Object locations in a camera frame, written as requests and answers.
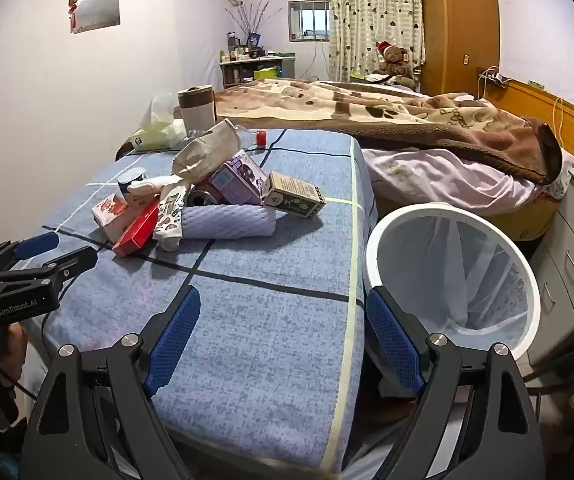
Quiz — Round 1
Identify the beige and brown tumbler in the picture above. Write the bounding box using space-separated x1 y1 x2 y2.
177 85 216 137

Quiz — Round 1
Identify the green tissue pack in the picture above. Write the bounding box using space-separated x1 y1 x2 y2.
131 92 188 153

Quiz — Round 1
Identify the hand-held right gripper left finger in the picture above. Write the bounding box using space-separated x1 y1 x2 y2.
19 286 202 480

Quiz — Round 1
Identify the brown printed blanket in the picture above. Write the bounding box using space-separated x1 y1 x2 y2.
214 79 564 186

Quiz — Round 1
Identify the mustard yellow mattress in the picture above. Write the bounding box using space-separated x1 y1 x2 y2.
487 195 562 241

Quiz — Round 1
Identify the person's left hand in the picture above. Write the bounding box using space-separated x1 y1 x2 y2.
0 322 30 386

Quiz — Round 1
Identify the white yogurt cup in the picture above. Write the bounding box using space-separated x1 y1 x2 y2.
117 167 148 196

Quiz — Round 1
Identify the brown teddy bear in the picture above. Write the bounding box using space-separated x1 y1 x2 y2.
373 41 418 90

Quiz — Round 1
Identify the purple carton box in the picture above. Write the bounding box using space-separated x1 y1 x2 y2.
208 150 270 206

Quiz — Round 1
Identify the lavender textured foam sheet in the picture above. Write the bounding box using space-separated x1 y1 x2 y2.
181 203 276 240

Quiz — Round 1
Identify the heart patterned curtain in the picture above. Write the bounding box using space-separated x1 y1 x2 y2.
328 0 426 82

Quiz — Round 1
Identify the beige paper bag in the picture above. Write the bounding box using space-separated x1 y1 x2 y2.
172 119 242 181

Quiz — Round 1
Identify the cluttered desk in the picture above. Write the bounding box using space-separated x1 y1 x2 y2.
219 52 298 88

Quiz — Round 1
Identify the pink bed sheet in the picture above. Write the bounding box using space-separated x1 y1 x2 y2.
362 92 574 216

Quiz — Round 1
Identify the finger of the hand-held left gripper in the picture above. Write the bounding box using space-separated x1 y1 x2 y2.
0 232 60 275
0 246 99 293

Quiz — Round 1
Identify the white and pink box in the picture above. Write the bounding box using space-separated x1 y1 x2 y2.
91 194 132 243

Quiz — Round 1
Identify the power strip with cables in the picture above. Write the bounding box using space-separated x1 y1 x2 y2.
477 66 510 90

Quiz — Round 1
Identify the red drink can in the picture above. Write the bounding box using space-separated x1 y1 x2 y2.
187 187 228 208

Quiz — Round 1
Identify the white dark-patterned packet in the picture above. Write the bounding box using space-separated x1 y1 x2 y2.
153 185 190 252

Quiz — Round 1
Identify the white round waste bin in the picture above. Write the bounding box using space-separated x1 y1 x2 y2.
364 202 542 361

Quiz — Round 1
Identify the red box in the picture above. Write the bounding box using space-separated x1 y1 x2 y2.
112 200 160 257

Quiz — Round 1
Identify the green floral carton box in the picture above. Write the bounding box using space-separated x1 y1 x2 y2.
264 171 326 220

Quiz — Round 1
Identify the small window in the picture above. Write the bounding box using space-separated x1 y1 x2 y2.
288 0 332 42

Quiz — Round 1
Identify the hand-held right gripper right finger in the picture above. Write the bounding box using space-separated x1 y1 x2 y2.
366 285 548 480

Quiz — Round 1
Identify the grey drawer cabinet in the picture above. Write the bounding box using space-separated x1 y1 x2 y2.
527 165 574 366

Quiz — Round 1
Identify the blue plaid table cloth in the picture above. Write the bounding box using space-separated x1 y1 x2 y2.
17 129 378 476

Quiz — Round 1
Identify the vase of blossom branches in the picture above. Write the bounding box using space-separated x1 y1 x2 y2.
224 1 282 51

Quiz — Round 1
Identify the wooden headboard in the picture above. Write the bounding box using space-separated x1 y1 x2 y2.
482 77 574 181

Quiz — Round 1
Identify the silver wall sheet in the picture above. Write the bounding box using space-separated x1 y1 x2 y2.
70 0 120 35

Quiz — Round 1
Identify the wooden wardrobe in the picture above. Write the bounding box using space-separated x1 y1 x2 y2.
419 0 502 97

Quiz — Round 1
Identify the clear red-label plastic bottle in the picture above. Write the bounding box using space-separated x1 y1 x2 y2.
186 127 269 151

